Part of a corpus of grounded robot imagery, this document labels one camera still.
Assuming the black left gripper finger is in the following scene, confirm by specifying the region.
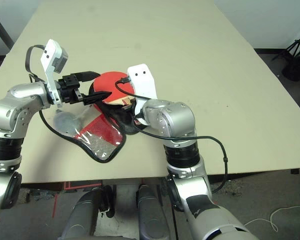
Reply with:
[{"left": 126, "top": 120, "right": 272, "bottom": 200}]
[
  {"left": 82, "top": 91, "right": 113, "bottom": 106},
  {"left": 74, "top": 71, "right": 102, "bottom": 83}
]

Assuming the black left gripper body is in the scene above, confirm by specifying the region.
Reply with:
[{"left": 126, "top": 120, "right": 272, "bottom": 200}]
[{"left": 56, "top": 74, "right": 86, "bottom": 105}]

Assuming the red ping-pong paddle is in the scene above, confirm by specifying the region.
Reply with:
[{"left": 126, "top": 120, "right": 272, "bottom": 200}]
[{"left": 92, "top": 70, "right": 138, "bottom": 107}]

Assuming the red black paddle case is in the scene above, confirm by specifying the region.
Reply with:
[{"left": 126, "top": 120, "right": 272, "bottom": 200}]
[{"left": 38, "top": 79, "right": 152, "bottom": 165}]

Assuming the red floor tape outline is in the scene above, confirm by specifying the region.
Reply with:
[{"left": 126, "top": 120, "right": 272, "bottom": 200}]
[{"left": 63, "top": 181, "right": 103, "bottom": 192}]

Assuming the red floor tape strip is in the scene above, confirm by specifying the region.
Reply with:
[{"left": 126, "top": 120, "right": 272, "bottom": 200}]
[{"left": 51, "top": 193, "right": 59, "bottom": 219}]

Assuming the silver left robot leg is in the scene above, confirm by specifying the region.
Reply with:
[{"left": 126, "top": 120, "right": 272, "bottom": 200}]
[{"left": 62, "top": 184, "right": 116, "bottom": 240}]

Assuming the silver robot leg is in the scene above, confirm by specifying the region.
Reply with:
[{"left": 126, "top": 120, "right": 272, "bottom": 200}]
[
  {"left": 62, "top": 184, "right": 116, "bottom": 240},
  {"left": 136, "top": 184, "right": 171, "bottom": 240}
]

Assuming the silver right robot leg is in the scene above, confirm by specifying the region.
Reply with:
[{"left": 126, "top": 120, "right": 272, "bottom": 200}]
[{"left": 136, "top": 184, "right": 171, "bottom": 240}]

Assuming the black bag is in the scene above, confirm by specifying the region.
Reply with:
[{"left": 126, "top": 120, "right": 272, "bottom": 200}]
[{"left": 281, "top": 56, "right": 300, "bottom": 81}]

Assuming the black tripod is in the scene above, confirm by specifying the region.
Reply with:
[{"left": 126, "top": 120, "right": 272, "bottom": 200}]
[{"left": 272, "top": 24, "right": 300, "bottom": 63}]

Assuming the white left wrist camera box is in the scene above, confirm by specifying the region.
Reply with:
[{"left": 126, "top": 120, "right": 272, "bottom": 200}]
[{"left": 39, "top": 39, "right": 69, "bottom": 109}]

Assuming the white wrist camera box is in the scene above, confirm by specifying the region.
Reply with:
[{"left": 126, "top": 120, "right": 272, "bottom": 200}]
[
  {"left": 126, "top": 63, "right": 158, "bottom": 127},
  {"left": 39, "top": 39, "right": 69, "bottom": 109}
]

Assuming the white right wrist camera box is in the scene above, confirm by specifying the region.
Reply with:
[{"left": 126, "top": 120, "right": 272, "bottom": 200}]
[{"left": 126, "top": 63, "right": 158, "bottom": 127}]

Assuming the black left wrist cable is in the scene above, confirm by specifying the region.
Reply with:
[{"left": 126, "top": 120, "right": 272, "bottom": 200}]
[{"left": 24, "top": 44, "right": 47, "bottom": 84}]

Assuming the black metal frame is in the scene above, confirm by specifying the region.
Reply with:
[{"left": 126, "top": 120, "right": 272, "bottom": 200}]
[{"left": 0, "top": 6, "right": 15, "bottom": 51}]

